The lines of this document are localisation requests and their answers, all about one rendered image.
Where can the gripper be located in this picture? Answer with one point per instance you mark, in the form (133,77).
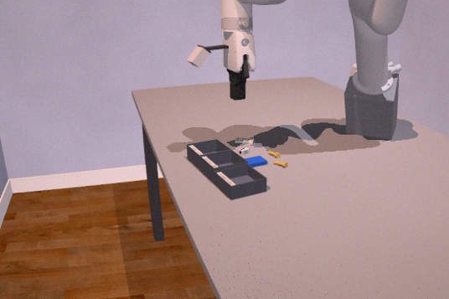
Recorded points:
(241,52)

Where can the yellow bolt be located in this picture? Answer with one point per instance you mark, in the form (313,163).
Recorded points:
(284,164)
(277,155)

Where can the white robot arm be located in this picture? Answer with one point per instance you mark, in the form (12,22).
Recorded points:
(380,17)

